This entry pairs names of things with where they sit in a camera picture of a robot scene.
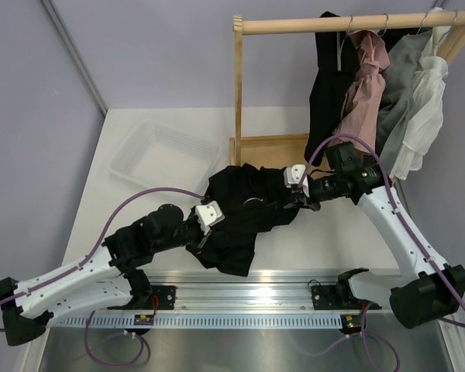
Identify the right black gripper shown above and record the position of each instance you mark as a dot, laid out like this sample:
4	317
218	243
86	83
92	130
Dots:
301	200

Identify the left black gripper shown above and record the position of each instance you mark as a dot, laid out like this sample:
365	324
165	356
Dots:
201	238

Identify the black pleated skirt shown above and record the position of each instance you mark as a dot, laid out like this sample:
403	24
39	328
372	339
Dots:
231	247

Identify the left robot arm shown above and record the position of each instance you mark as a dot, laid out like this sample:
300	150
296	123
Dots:
109	277

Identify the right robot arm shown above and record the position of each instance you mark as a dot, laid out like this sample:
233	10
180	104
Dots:
368	187

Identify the wooden clothes rack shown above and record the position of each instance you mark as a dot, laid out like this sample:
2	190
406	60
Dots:
288	149

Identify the white plastic basket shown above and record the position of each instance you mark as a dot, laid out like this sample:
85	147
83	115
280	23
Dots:
155	155

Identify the pink hanging garment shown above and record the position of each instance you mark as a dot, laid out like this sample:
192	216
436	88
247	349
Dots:
363	98

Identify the white hanging garment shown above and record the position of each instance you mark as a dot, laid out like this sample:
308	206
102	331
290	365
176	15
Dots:
426	117

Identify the black hanging garment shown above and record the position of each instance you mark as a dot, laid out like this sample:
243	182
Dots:
338	63

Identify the grey hanging garment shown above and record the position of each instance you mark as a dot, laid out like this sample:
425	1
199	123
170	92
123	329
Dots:
404	51

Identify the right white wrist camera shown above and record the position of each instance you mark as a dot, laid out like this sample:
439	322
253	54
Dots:
295	179

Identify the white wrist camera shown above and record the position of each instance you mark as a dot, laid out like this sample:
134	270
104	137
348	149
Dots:
209	215
295	179

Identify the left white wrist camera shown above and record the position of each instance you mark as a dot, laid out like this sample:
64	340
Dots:
209	215

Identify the aluminium mounting rail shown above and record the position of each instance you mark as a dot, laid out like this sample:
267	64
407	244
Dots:
255	288

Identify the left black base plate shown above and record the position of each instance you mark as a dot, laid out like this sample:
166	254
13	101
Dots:
163	297

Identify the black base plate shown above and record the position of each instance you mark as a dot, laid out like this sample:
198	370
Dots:
163	297
325	297

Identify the white slotted cable duct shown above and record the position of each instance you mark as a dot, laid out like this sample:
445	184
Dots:
202	321

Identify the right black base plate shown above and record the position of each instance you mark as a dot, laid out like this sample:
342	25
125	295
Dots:
325	297

